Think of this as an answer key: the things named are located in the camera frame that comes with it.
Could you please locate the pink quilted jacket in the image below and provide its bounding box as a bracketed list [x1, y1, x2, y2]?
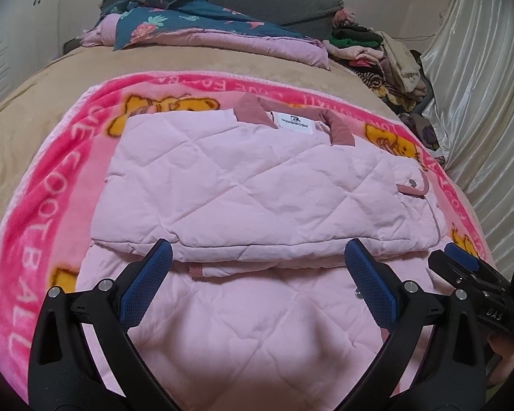
[77, 95, 449, 410]

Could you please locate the pink cartoon bear blanket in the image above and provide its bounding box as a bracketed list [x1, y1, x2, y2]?
[0, 71, 490, 397]

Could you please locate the tan bed cover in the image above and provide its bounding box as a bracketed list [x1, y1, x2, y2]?
[0, 46, 397, 222]

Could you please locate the person's right hand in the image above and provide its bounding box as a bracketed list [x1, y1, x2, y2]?
[487, 332, 514, 388]

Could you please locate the white wardrobe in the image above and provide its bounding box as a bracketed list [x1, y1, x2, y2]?
[0, 0, 61, 102]

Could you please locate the cream satin curtain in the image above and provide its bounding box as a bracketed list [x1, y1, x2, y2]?
[423, 0, 514, 276]

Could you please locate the blue floral pink quilt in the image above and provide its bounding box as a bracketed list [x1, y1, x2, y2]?
[79, 0, 330, 70]

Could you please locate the pile of assorted clothes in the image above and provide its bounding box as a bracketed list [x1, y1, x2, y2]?
[324, 9, 445, 165]

